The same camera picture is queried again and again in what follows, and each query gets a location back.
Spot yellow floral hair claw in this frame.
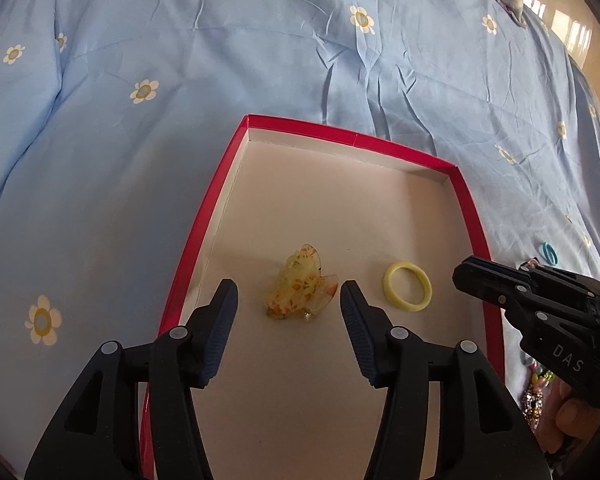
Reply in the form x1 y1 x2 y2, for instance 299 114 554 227
264 244 339 320

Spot colourful bead bracelet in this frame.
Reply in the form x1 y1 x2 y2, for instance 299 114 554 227
526 358 556 391

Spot person's right hand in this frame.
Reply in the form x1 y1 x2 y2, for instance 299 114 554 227
535 378 600 462

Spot red jewelry box tray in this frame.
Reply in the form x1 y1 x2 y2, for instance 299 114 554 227
161 115 504 479

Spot blue hair tie ring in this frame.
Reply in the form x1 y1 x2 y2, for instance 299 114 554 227
538 240 560 267

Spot yellow hair tie ring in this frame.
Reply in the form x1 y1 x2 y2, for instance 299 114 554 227
382 260 434 309

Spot light blue floral bedsheet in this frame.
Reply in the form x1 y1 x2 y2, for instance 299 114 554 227
0 0 600 472

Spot silver metal chain necklace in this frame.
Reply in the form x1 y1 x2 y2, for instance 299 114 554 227
519 383 544 430

